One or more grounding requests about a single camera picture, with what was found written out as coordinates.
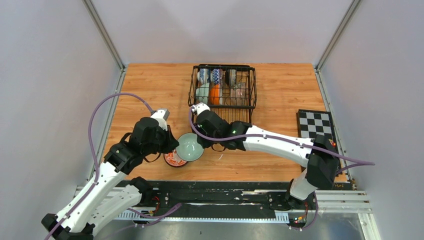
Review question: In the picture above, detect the beige bowl black rim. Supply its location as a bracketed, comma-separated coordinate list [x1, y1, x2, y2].
[229, 82, 248, 106]

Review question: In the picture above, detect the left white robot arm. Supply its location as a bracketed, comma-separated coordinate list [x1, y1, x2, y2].
[41, 112, 179, 240]

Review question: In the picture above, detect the blue floral bowl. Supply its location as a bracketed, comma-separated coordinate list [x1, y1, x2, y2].
[197, 68, 211, 85]

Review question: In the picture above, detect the red white patterned bowl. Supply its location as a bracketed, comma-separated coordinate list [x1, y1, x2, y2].
[210, 68, 225, 85]

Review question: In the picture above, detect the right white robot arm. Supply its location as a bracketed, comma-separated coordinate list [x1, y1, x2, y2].
[189, 106, 339, 209]

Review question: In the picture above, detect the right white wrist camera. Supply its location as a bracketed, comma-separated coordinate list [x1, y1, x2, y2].
[190, 102, 210, 115]

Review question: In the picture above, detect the black wire dish rack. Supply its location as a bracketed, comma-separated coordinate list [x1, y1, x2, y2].
[187, 63, 257, 123]

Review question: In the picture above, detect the celadon bowl black rim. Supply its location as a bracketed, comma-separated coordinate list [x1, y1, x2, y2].
[176, 133, 204, 162]

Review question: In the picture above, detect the red rimmed bowl under celadon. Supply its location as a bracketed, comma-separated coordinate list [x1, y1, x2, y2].
[163, 149, 188, 168]

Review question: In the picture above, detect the black white checkerboard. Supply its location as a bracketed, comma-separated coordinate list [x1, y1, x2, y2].
[296, 109, 339, 153]

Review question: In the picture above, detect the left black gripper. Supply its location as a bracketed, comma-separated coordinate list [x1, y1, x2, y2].
[143, 124, 180, 156]

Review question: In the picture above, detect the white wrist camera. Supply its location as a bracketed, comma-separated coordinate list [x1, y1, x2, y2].
[150, 108, 170, 131]
[190, 102, 210, 115]

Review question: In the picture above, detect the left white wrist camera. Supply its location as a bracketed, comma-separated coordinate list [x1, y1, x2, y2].
[150, 108, 170, 131]

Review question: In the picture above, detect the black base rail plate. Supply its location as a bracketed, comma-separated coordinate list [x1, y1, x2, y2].
[136, 180, 318, 220]

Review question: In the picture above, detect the celadon bowl brown rim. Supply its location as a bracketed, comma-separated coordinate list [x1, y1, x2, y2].
[195, 83, 210, 104]

